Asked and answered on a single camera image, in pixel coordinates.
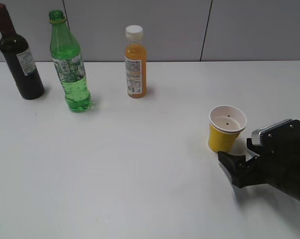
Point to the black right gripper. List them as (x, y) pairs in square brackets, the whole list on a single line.
[(278, 163)]

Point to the yellow paper cup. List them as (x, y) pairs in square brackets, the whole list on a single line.
[(225, 125)]

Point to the green sprite bottle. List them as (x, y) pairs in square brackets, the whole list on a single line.
[(67, 58)]

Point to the orange juice bottle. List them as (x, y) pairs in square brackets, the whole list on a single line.
[(135, 62)]

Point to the dark wine bottle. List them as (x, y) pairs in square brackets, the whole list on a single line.
[(19, 58)]

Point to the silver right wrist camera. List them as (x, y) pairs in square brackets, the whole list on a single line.
[(258, 135)]

